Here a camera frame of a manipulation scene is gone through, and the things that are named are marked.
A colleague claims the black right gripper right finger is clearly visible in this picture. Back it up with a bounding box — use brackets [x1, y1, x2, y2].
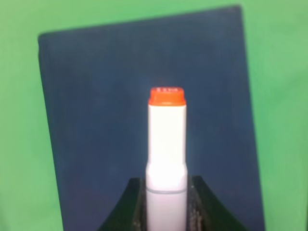
[186, 176, 247, 231]

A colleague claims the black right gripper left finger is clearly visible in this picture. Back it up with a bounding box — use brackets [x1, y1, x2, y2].
[98, 178, 147, 231]

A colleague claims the white marker with orange caps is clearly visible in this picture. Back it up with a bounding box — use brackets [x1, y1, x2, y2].
[145, 87, 188, 231]

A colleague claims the blue hardcover notebook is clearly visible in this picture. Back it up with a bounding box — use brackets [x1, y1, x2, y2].
[38, 5, 265, 231]

